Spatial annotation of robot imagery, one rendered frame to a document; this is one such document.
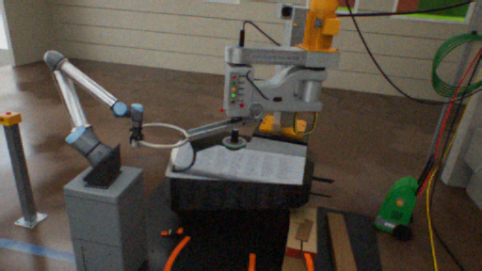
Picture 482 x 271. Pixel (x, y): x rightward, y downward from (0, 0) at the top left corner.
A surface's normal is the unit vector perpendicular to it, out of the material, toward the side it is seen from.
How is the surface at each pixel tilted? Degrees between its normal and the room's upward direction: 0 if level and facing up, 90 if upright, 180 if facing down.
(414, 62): 90
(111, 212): 90
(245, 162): 45
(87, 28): 90
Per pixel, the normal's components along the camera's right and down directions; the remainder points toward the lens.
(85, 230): -0.18, 0.37
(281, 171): -0.07, -0.39
